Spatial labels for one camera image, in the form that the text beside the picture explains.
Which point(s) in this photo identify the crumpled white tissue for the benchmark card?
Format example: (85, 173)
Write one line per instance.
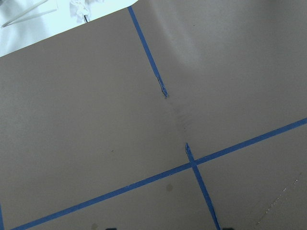
(82, 8)

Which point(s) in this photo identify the white plastic tweezers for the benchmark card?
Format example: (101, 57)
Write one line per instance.
(16, 11)

